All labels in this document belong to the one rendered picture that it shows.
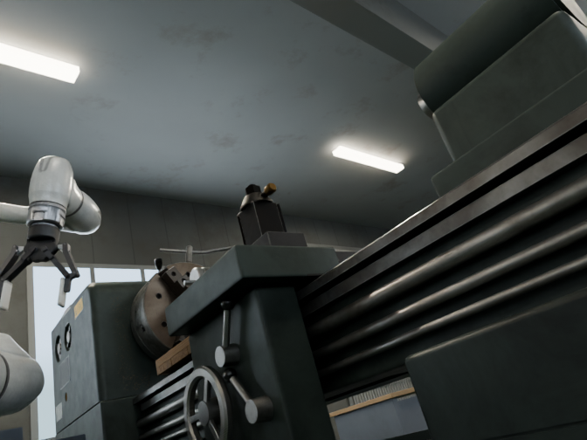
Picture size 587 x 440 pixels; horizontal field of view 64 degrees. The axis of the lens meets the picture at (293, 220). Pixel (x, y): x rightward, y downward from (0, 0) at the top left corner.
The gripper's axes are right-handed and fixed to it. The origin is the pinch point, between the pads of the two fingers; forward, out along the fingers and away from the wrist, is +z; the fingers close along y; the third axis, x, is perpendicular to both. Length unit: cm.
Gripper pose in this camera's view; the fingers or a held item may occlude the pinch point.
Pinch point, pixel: (32, 303)
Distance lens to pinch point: 133.4
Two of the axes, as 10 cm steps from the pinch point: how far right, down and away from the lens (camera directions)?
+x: -0.5, 4.2, 9.1
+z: 0.8, 9.1, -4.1
